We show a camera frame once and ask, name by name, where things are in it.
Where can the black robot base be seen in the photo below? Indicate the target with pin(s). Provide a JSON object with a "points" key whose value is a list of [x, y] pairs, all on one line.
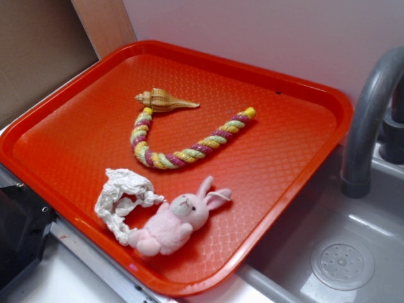
{"points": [[25, 223]]}

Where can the pink plush bunny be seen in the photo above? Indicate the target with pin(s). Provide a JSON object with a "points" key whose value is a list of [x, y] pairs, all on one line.
{"points": [[174, 223]]}

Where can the tan spiral seashell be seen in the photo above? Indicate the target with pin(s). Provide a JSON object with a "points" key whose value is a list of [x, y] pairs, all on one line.
{"points": [[159, 100]]}

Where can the crumpled white paper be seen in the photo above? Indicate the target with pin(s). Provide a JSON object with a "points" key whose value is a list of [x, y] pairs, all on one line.
{"points": [[124, 191]]}

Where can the red plastic tray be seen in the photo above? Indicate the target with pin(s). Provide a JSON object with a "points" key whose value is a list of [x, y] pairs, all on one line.
{"points": [[62, 148]]}

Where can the wooden plank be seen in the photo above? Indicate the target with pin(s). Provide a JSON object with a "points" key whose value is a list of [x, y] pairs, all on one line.
{"points": [[106, 23]]}

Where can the grey toy sink basin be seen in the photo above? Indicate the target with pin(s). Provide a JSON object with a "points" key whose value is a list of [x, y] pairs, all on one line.
{"points": [[280, 265]]}

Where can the grey curved faucet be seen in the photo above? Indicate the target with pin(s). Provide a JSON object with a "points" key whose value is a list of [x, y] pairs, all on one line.
{"points": [[366, 125]]}

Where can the round sink drain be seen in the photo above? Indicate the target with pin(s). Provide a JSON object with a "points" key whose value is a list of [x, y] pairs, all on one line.
{"points": [[342, 265]]}

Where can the brown cardboard panel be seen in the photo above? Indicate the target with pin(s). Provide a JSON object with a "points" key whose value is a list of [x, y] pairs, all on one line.
{"points": [[43, 45]]}

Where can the multicolour twisted rope toy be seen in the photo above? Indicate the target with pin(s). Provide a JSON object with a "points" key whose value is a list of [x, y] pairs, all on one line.
{"points": [[187, 156]]}

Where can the dark grey faucet handle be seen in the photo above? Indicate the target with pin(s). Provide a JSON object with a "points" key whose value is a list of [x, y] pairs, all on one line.
{"points": [[391, 149]]}

